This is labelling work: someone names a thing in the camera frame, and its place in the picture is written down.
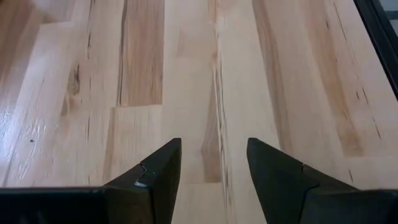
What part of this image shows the black table edge rail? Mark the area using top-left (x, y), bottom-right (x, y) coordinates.
top-left (353, 0), bottom-right (398, 101)

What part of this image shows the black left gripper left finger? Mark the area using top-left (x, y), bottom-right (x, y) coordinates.
top-left (104, 138), bottom-right (183, 224)

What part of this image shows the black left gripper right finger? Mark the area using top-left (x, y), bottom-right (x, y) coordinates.
top-left (246, 138), bottom-right (358, 224)

